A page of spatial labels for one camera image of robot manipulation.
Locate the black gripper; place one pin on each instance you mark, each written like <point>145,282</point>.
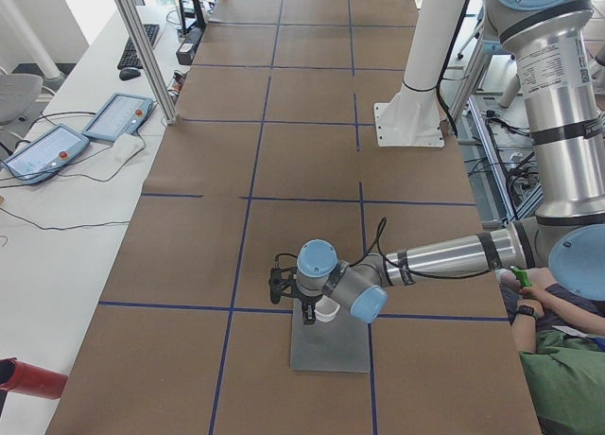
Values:
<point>307,303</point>

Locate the white plastic cup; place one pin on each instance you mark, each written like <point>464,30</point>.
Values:
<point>326,309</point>

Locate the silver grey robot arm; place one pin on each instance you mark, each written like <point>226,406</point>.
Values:
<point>566,233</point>

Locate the silver closed laptop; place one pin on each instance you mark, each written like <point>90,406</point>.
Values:
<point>340,346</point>

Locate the brown paper table cover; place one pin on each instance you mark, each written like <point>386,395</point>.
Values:
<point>275,145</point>

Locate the green hand-held tool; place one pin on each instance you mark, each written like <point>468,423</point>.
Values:
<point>521,279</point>

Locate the white cloth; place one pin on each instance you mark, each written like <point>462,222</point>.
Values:
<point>126,146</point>

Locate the seated person green shirt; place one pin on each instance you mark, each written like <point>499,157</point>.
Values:
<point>554,331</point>

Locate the blue teach pendant far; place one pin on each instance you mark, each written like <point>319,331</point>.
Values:
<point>121,114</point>

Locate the blue teach pendant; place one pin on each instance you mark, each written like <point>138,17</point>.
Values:
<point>45,156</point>
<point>121,114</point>

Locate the black computer mouse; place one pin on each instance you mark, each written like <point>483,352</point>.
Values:
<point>129,73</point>

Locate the red cylinder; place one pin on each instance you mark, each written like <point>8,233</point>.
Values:
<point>27,379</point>

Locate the blue teach pendant near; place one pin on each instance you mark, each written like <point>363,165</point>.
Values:
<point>45,156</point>

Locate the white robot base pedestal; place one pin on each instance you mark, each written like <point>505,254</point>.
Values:
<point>412,118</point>

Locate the aluminium frame post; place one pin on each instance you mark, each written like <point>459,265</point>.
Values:
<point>129,13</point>

